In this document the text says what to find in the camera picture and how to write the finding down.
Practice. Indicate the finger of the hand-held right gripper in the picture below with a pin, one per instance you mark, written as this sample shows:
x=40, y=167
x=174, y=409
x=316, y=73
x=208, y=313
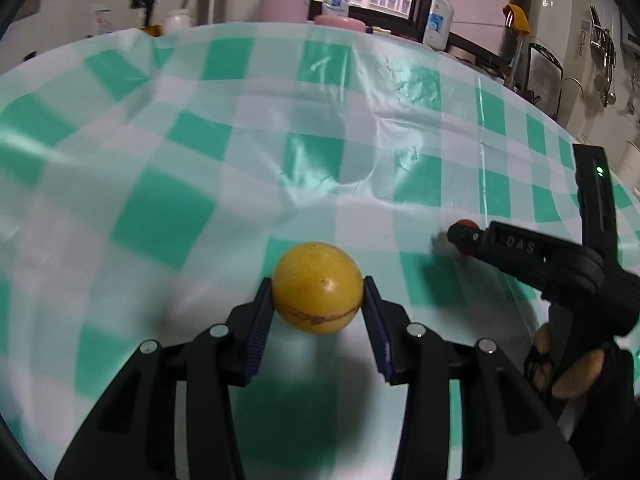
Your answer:
x=500, y=245

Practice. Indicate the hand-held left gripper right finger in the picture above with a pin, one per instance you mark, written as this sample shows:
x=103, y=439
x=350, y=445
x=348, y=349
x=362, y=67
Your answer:
x=381, y=330

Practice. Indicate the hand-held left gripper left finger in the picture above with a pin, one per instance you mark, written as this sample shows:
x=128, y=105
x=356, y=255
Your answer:
x=257, y=330

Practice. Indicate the red tomato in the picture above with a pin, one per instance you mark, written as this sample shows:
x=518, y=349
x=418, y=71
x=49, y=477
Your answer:
x=467, y=249

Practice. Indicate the small yellow pepino melon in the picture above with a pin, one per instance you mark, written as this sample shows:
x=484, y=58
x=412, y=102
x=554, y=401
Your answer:
x=317, y=287

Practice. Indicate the person's right hand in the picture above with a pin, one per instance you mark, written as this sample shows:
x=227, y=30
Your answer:
x=575, y=375

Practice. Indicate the steel tray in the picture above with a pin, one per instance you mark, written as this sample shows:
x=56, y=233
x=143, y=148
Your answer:
x=542, y=75

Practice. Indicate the steel faucet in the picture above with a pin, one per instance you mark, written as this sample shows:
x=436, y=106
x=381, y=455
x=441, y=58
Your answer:
x=577, y=85

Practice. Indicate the green white checkered tablecloth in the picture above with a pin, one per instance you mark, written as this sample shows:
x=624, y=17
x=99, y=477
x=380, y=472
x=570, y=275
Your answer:
x=200, y=160

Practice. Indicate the hanging steel utensils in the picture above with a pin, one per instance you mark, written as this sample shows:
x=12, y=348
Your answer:
x=605, y=60

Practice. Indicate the yellow cloth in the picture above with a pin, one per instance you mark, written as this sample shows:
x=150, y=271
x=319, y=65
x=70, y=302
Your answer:
x=517, y=16

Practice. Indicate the white lotion bottle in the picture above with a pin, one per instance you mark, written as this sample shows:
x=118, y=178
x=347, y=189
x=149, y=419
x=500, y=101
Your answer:
x=439, y=20

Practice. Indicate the pink bowl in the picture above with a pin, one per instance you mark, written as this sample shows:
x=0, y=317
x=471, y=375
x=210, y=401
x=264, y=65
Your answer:
x=340, y=22

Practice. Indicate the blue white box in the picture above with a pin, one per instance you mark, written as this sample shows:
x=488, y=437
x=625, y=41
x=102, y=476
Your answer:
x=335, y=6

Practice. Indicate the white jar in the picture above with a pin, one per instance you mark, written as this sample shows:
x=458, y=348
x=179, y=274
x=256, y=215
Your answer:
x=177, y=21

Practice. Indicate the white red packet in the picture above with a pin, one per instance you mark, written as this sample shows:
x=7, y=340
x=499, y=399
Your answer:
x=102, y=20

